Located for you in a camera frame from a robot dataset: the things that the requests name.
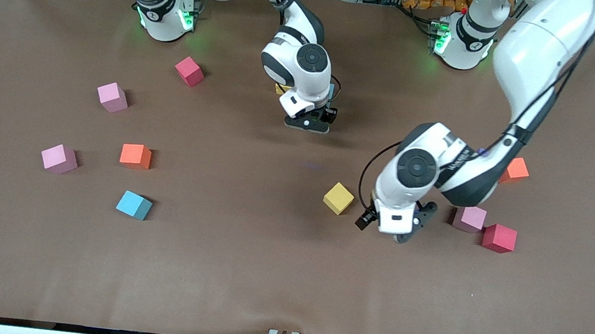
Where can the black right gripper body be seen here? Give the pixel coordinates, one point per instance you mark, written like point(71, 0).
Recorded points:
point(329, 114)

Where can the yellow foam cube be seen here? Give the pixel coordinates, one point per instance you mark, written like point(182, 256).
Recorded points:
point(281, 89)
point(338, 198)

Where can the pink foam cube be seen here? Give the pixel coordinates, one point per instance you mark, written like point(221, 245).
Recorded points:
point(59, 158)
point(112, 98)
point(470, 219)

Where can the orange foam cube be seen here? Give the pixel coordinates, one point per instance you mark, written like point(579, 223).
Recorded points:
point(135, 155)
point(517, 169)

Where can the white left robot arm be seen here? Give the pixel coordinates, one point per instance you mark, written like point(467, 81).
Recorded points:
point(536, 54)

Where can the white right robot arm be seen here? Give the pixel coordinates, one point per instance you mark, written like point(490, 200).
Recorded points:
point(296, 78)

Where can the brown table mat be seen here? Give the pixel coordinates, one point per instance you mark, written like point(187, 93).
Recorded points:
point(264, 274)

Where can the red foam cube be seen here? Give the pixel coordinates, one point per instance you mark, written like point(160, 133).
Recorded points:
point(499, 238)
point(189, 71)

